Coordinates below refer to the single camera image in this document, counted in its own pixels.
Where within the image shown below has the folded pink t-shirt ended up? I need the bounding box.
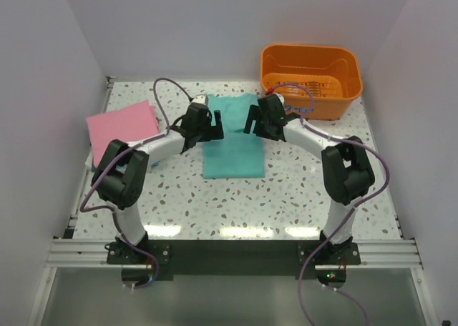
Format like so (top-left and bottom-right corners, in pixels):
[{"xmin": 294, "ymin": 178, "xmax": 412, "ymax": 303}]
[{"xmin": 86, "ymin": 101, "xmax": 159, "ymax": 167}]

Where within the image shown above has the folded turquoise t-shirt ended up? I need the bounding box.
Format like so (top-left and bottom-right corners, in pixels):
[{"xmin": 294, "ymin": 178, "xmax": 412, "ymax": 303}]
[{"xmin": 91, "ymin": 159, "xmax": 162, "ymax": 173}]

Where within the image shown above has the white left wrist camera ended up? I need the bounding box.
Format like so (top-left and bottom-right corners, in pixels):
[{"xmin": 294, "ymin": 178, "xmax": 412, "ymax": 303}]
[{"xmin": 191, "ymin": 94, "xmax": 208, "ymax": 106}]

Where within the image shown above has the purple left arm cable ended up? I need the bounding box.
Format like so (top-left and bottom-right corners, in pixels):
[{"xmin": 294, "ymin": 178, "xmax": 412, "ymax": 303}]
[{"xmin": 79, "ymin": 77, "xmax": 196, "ymax": 291}]

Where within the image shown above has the orange plastic basket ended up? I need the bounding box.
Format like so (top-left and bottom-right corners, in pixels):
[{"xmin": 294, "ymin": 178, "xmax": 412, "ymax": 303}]
[{"xmin": 260, "ymin": 44, "xmax": 363, "ymax": 121}]

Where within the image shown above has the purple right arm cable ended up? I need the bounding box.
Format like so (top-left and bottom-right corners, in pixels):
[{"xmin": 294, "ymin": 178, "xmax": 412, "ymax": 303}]
[{"xmin": 268, "ymin": 83, "xmax": 391, "ymax": 326}]

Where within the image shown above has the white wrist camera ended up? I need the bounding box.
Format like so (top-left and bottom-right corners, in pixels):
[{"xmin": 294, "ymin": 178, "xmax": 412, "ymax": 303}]
[
  {"xmin": 265, "ymin": 87, "xmax": 285, "ymax": 107},
  {"xmin": 191, "ymin": 94, "xmax": 208, "ymax": 106}
]

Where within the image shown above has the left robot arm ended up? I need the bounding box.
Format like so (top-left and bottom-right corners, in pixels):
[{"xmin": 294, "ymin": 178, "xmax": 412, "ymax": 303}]
[{"xmin": 90, "ymin": 102, "xmax": 224, "ymax": 263}]

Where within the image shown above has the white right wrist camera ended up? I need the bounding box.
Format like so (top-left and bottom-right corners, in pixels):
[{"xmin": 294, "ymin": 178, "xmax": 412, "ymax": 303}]
[{"xmin": 265, "ymin": 87, "xmax": 285, "ymax": 107}]

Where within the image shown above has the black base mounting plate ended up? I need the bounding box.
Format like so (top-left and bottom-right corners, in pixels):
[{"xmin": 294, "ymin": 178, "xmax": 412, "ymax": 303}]
[{"xmin": 104, "ymin": 239, "xmax": 361, "ymax": 284}]

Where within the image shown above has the mint green t-shirt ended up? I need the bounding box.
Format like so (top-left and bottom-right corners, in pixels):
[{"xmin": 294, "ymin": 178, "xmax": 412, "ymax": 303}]
[{"xmin": 203, "ymin": 94, "xmax": 265, "ymax": 179}]

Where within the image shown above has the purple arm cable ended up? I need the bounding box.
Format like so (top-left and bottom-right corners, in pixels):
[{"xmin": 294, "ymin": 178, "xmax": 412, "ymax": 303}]
[
  {"xmin": 268, "ymin": 83, "xmax": 391, "ymax": 326},
  {"xmin": 79, "ymin": 77, "xmax": 196, "ymax": 291}
]

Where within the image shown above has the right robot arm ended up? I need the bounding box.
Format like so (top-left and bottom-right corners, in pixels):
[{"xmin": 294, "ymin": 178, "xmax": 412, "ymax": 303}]
[{"xmin": 243, "ymin": 93, "xmax": 375, "ymax": 264}]

